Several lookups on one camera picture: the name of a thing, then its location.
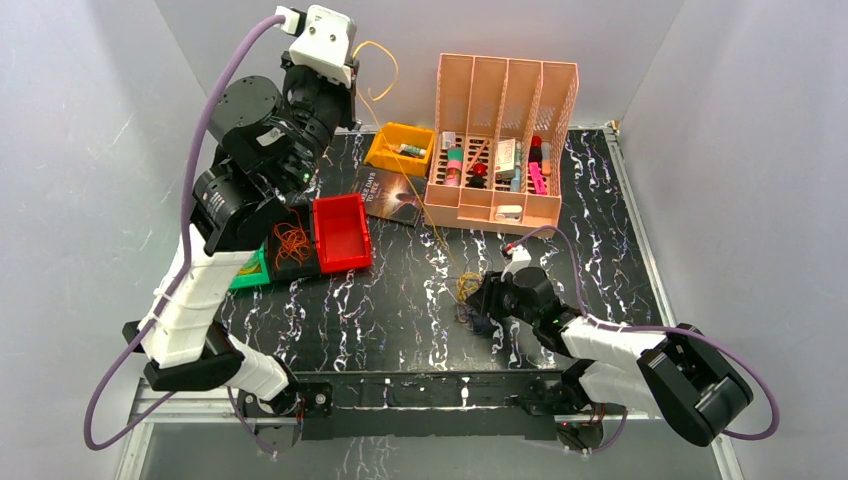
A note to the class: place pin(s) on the pink pencil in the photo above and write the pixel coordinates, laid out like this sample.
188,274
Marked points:
478,152

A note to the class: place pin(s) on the orange highlighter marker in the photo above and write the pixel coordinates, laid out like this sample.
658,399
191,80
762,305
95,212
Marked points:
546,162

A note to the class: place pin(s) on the light blue marker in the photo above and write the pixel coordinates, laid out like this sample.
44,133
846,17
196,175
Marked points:
516,181

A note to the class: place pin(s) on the white grey card box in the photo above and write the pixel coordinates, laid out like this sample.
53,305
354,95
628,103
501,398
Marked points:
505,159

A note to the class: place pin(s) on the dark book Three Days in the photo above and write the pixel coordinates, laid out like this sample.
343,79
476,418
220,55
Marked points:
390,195

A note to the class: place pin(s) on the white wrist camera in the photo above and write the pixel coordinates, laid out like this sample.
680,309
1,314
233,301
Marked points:
322,41
517,257

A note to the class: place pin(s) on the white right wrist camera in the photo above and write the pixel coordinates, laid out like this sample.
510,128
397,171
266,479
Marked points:
517,257

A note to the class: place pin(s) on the black metal base rail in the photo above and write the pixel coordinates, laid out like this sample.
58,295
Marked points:
531,404

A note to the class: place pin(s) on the red plastic bin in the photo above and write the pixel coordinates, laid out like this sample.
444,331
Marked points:
341,232

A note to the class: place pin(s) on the pink plastic file organizer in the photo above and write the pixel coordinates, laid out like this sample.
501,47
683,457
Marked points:
501,126

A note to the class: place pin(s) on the pink glue stick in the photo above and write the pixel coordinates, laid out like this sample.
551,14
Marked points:
454,166

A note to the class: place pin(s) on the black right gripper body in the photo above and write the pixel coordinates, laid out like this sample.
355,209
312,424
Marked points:
505,301

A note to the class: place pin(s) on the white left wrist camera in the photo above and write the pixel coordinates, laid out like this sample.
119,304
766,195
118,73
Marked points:
322,41

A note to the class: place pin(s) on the black plastic bin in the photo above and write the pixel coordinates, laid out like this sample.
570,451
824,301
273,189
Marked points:
291,251

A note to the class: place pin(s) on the green white glue stick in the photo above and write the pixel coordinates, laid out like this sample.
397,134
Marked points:
407,150

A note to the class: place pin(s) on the red black stamp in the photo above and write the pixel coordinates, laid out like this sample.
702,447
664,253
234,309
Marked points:
477,176
535,154

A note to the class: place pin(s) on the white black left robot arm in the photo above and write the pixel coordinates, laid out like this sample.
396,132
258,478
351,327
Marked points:
269,138

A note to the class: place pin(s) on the small white eraser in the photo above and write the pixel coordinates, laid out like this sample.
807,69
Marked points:
448,140

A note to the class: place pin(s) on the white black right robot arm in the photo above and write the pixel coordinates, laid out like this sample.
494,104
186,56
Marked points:
670,373

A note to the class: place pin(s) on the green plastic bin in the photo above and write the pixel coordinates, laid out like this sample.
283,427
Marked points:
254,272

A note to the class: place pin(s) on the yellow plastic bin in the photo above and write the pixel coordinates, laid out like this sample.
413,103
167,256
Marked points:
396,133

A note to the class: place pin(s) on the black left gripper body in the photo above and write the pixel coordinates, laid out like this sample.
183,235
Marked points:
334,100

